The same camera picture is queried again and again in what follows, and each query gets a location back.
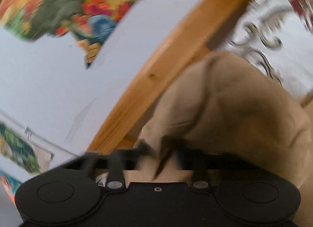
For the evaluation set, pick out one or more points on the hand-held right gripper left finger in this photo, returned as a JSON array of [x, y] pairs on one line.
[[144, 151]]

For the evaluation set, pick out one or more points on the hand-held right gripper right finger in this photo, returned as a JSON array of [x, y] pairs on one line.
[[181, 156]]

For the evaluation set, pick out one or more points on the beige cloth garment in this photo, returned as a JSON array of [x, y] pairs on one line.
[[232, 109]]

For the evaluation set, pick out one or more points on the white floral patterned bedspread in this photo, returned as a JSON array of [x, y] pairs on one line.
[[288, 70]]

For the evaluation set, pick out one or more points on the wooden bed frame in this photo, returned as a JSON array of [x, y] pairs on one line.
[[171, 58]]

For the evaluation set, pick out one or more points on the white wall conduit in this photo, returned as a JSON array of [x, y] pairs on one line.
[[28, 130]]

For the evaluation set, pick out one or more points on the blond figure wall poster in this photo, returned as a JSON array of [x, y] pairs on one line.
[[17, 148]]

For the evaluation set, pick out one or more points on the orange blue torn wall poster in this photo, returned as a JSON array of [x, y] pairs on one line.
[[7, 185]]

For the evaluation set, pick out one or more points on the colourful dark green wall poster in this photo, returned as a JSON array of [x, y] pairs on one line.
[[61, 4]]

